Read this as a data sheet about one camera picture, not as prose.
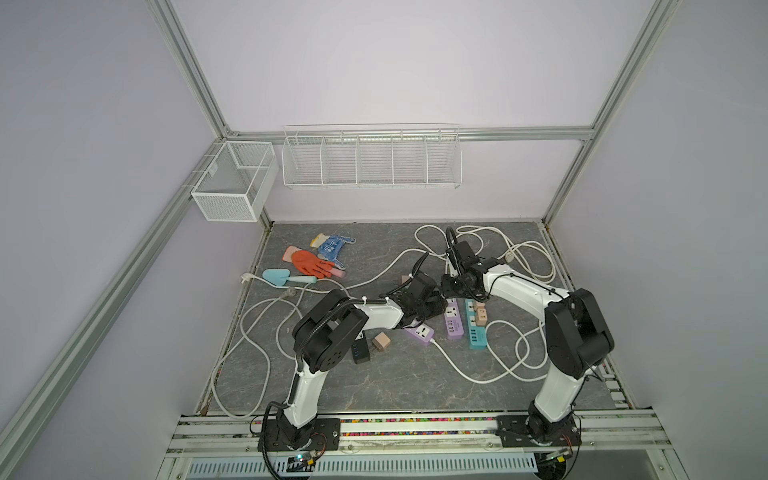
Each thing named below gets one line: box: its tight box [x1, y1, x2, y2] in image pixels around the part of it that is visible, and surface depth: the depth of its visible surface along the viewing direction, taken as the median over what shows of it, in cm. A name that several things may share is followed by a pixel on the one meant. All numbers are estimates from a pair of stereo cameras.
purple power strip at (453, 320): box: [444, 298, 465, 340], surface depth 93 cm
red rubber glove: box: [292, 250, 335, 278], surface depth 107 cm
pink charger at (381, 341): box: [372, 331, 391, 351], surface depth 89 cm
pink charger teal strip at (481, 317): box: [476, 308, 488, 327], surface depth 89 cm
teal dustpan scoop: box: [262, 269, 317, 286], surface depth 107 cm
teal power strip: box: [465, 298, 487, 350], surface depth 91 cm
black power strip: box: [351, 330, 370, 364], surface depth 87 cm
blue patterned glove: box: [317, 234, 357, 270], surface depth 114 cm
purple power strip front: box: [403, 323, 435, 343], surface depth 90 cm
